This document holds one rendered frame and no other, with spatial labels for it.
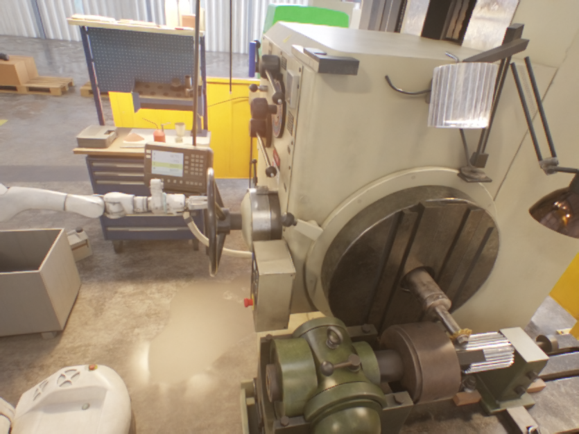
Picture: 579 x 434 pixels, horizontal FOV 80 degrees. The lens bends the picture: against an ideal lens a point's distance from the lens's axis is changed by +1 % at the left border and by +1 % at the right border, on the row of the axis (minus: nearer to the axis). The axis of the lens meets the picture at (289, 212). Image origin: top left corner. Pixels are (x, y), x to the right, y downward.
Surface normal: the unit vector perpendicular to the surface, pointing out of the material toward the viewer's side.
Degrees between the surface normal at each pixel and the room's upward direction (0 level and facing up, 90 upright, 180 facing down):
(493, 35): 90
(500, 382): 90
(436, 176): 90
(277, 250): 0
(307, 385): 39
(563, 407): 0
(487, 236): 90
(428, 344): 9
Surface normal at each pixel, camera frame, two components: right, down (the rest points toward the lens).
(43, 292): 0.21, 0.54
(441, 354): 0.18, -0.49
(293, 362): 0.13, -0.74
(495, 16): -0.97, 0.04
